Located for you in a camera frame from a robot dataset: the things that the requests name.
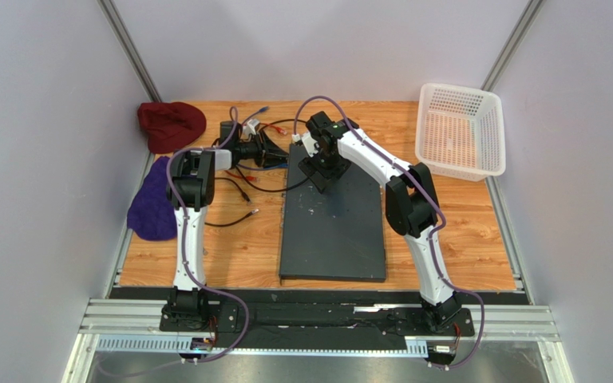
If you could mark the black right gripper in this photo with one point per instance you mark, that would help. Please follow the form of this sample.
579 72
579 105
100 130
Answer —
322 169

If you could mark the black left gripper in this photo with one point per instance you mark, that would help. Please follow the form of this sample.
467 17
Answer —
270 153

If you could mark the dark grey network switch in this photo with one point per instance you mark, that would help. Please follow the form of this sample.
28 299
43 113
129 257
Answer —
335 235

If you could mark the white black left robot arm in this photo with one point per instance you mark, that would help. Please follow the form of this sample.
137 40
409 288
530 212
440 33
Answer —
190 190

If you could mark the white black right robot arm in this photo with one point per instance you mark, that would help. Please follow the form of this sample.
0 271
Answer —
411 204

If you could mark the dark red cloth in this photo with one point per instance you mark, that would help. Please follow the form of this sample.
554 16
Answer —
170 126

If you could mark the purple cloth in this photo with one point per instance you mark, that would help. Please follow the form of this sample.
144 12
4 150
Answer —
151 215

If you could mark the white plastic basket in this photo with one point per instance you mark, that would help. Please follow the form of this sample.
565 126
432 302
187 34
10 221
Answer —
460 132

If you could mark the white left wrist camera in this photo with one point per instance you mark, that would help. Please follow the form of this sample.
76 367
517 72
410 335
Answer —
250 127

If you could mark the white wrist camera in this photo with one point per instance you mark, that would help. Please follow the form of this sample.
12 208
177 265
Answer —
250 127
307 141

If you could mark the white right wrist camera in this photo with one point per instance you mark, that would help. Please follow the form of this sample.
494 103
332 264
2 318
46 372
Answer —
307 141

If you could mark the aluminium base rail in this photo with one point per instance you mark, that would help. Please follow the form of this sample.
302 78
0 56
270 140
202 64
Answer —
119 325

